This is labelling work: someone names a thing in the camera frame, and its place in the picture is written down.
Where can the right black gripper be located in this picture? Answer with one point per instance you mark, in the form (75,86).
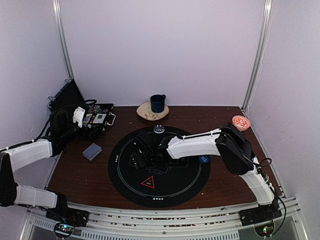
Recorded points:
(134,158)

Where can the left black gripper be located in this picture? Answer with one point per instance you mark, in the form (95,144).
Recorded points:
(82,135)

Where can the red triangle all-in marker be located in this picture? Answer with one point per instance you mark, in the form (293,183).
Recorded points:
(149,182)

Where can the blue small blind button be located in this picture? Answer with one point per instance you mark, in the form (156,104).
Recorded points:
(204,159)

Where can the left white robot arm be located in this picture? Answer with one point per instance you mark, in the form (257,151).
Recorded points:
(15,158)

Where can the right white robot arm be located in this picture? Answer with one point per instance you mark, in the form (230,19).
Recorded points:
(227,142)

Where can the round black poker mat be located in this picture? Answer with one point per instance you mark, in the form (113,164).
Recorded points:
(177,182)

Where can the blue playing card deck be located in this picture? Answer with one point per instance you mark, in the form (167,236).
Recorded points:
(92,151)

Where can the black poker set case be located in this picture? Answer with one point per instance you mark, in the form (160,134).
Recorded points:
(62,106)

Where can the beige ceramic saucer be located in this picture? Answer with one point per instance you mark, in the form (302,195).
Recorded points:
(145,112)

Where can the dark blue mug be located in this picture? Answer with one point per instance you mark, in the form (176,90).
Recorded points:
(157,103)

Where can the red patterned small bowl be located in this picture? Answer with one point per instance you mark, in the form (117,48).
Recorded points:
(241,122)

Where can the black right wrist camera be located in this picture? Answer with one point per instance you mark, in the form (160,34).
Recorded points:
(142,140)

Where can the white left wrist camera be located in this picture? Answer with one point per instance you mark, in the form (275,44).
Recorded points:
(78,116)

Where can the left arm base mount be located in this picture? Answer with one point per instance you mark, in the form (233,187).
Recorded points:
(67,223)

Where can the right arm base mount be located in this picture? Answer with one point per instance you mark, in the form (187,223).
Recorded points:
(262,220)

